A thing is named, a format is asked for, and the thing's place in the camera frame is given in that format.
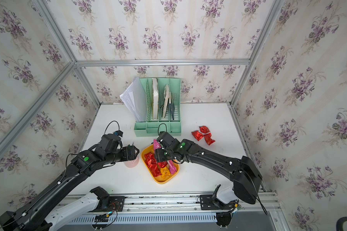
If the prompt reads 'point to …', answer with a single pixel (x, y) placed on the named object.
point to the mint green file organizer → (152, 127)
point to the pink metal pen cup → (132, 163)
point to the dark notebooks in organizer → (167, 99)
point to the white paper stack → (134, 96)
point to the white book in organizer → (155, 98)
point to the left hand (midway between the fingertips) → (134, 153)
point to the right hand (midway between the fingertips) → (159, 156)
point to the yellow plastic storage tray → (149, 148)
